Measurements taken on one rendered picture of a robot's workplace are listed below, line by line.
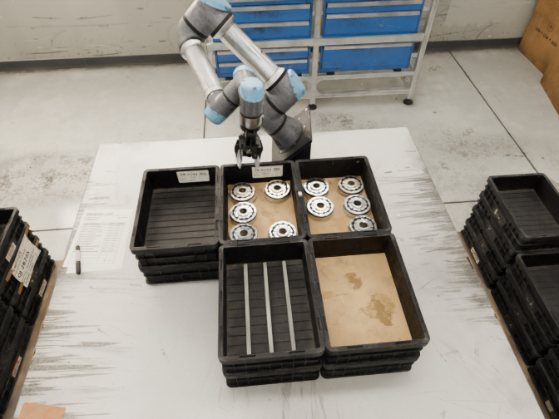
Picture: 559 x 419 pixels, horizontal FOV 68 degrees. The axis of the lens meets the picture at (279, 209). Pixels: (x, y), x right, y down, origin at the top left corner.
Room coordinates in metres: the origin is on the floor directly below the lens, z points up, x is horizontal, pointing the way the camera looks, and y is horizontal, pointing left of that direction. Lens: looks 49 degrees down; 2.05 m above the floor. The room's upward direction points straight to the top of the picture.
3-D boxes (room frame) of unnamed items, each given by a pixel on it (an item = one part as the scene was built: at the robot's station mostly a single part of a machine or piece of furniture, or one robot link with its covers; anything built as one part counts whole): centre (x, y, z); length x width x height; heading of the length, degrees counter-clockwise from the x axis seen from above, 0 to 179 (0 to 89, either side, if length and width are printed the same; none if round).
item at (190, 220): (1.02, 0.37, 0.87); 0.40 x 0.30 x 0.11; 5
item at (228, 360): (0.64, 0.04, 0.92); 0.40 x 0.30 x 0.02; 5
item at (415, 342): (0.67, -0.26, 0.92); 0.40 x 0.30 x 0.02; 5
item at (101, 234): (1.04, 0.74, 0.70); 0.33 x 0.23 x 0.01; 5
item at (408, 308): (0.67, -0.26, 0.87); 0.40 x 0.30 x 0.11; 5
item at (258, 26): (2.93, 0.12, 0.60); 0.72 x 0.03 x 0.56; 95
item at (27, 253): (1.13, 1.22, 0.41); 0.31 x 0.02 x 0.16; 5
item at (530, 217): (1.31, -1.22, 0.37); 0.40 x 0.30 x 0.45; 5
